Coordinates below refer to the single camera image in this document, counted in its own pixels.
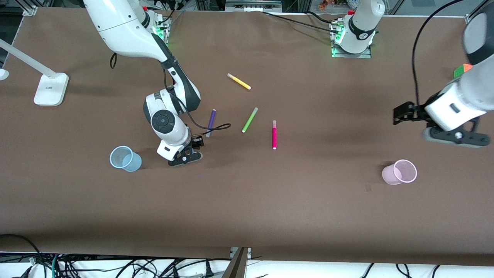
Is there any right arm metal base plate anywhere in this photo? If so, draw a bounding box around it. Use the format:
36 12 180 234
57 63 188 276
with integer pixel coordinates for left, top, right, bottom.
152 15 173 45

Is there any light blue plastic cup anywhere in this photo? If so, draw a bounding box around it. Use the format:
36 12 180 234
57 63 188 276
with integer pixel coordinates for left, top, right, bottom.
110 146 142 172

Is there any pink plastic cup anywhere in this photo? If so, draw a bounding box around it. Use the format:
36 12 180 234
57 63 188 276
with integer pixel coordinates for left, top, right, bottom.
382 159 418 186

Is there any purple marker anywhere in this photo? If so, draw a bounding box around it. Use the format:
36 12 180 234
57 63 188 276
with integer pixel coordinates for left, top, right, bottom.
205 109 217 138

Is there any yellow marker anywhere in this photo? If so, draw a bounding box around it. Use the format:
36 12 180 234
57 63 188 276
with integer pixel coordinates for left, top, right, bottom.
227 73 252 90

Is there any black looped floor cable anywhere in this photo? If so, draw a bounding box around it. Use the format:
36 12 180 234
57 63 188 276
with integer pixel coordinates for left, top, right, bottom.
0 234 44 278

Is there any green marker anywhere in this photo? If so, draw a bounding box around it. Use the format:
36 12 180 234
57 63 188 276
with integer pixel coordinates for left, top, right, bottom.
242 107 259 134

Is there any aluminium frame corner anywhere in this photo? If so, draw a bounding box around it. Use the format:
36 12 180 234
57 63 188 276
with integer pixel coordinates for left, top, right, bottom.
22 0 39 17
465 0 485 24

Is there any white lamp stand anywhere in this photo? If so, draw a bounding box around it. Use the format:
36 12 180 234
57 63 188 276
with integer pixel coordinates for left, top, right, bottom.
0 39 69 106

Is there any colourful puzzle cube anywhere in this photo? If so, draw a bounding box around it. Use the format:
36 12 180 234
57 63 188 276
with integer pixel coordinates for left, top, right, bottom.
453 64 473 80

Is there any grey socket box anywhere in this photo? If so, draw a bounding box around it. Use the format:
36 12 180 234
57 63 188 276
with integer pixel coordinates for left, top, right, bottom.
225 0 283 12

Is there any dark table support beam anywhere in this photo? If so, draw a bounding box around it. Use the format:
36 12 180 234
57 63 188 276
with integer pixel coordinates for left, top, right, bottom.
222 247 249 278

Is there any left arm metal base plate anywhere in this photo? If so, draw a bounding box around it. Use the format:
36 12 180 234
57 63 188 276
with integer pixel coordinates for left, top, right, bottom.
330 21 372 59

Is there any short black table cable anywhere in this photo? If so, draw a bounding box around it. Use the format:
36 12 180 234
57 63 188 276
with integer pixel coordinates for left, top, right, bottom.
307 11 348 24

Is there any long black table cable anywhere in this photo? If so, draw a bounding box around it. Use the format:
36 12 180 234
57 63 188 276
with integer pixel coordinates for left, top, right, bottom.
262 11 335 33

